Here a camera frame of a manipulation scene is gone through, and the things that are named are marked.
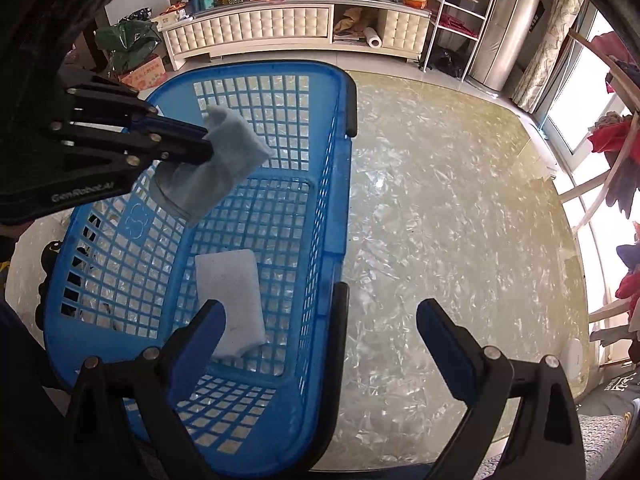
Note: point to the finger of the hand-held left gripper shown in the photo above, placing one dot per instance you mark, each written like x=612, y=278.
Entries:
x=180, y=150
x=115, y=102

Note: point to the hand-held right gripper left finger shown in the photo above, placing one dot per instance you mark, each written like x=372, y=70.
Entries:
x=212, y=330

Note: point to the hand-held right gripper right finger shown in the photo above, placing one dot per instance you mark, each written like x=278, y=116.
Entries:
x=440, y=340

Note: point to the light blue towel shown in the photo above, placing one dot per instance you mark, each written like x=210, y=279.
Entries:
x=230, y=155

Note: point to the blue plastic laundry basket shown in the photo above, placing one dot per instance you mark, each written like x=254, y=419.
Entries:
x=320, y=210

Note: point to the pink printed cardboard box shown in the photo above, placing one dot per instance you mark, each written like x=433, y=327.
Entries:
x=145, y=72

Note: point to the folded pale grey towel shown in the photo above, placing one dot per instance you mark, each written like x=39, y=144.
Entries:
x=230, y=285

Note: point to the dark green plastic bag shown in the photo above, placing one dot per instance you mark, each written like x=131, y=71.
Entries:
x=127, y=40

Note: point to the white oval device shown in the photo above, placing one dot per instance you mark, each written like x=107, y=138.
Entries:
x=574, y=365

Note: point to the cream tufted TV cabinet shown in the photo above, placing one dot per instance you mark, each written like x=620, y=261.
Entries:
x=250, y=25

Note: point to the grey seat cushion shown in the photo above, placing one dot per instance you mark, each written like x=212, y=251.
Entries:
x=605, y=445

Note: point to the person's dark blue clothing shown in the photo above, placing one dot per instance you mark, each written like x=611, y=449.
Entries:
x=25, y=410

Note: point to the brown crumpled cloth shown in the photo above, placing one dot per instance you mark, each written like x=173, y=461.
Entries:
x=350, y=22

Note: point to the white paper towel roll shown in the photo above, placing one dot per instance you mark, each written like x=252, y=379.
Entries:
x=372, y=38

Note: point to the wooden clothes drying rack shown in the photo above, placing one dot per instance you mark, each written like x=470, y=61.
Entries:
x=617, y=170

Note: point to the red garment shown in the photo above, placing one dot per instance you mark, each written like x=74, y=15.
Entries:
x=610, y=137

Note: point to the black plastic bag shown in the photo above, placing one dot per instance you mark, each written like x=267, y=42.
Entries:
x=447, y=62

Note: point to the beige patterned curtain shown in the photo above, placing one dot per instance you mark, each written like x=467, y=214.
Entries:
x=550, y=50

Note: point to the white metal shelf rack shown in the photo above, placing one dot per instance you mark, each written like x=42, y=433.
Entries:
x=462, y=10

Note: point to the champagne standing air conditioner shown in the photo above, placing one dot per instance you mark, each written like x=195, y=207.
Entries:
x=510, y=25

